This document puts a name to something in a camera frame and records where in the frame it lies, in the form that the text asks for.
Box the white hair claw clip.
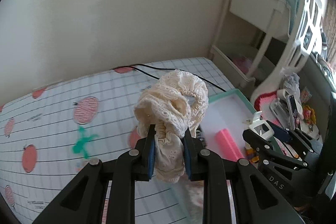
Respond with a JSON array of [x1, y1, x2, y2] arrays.
[[249, 111, 274, 140]]

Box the pink hair roller clip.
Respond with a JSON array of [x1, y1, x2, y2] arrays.
[[215, 129, 244, 161]]

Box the green rubber lizard toy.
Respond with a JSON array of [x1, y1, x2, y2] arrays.
[[72, 126, 98, 159]]

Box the cream lace scrunchies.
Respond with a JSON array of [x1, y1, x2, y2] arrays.
[[134, 70, 209, 183]]

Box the colourful block fidget toy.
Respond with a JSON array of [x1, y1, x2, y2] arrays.
[[245, 144, 260, 164]]

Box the pastel rainbow fuzzy scrunchie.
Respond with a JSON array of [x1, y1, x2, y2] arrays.
[[75, 160, 88, 173]]

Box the yellow rice cracker packet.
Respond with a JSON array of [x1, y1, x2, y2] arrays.
[[183, 180, 204, 208]]

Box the black toy car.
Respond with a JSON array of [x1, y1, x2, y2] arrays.
[[196, 126, 207, 148]]

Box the smartphone on stand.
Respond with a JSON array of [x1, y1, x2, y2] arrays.
[[286, 95, 301, 130]]

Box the grey phone stand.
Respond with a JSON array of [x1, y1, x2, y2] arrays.
[[269, 98, 291, 129]]

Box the crochet red pink mat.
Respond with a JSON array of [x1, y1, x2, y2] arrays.
[[254, 91, 284, 128]]

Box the teal shallow box tray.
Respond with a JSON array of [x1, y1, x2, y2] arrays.
[[167, 88, 258, 224]]

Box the crumpled grey tissue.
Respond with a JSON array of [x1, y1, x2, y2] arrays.
[[280, 68, 300, 95]]

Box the checked fruit print bedsheet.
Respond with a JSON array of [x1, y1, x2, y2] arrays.
[[1, 57, 233, 223]]

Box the white bedside shelf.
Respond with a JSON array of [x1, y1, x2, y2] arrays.
[[210, 0, 290, 88]]

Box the white cutout headboard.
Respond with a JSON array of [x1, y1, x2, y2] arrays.
[[250, 0, 324, 103]]

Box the black cable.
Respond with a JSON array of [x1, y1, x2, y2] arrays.
[[112, 63, 227, 93]]

